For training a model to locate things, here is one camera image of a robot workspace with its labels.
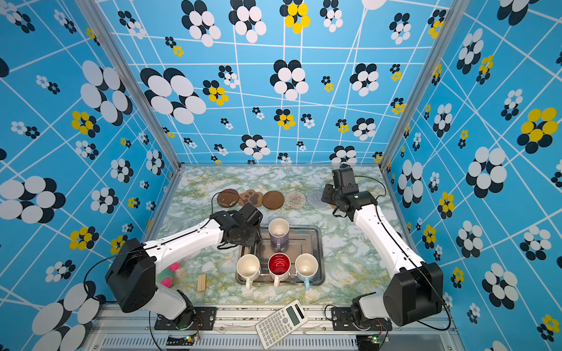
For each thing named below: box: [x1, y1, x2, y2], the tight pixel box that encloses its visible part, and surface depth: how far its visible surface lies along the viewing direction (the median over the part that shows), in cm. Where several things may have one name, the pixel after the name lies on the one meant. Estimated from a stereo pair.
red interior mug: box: [267, 252, 292, 289], surface depth 81 cm
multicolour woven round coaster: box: [284, 190, 307, 210], surface depth 107 cm
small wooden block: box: [197, 274, 207, 292], surface depth 82 cm
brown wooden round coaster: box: [261, 190, 285, 210], surface depth 107 cm
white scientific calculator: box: [254, 299, 309, 351], surface depth 74 cm
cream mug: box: [236, 253, 261, 291], surface depth 79 cm
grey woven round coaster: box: [306, 190, 329, 210], surface depth 107 cm
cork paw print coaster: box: [238, 188, 263, 207], surface depth 109 cm
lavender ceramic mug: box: [267, 217, 290, 253], surface depth 91 cm
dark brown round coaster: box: [216, 188, 240, 208], surface depth 107 cm
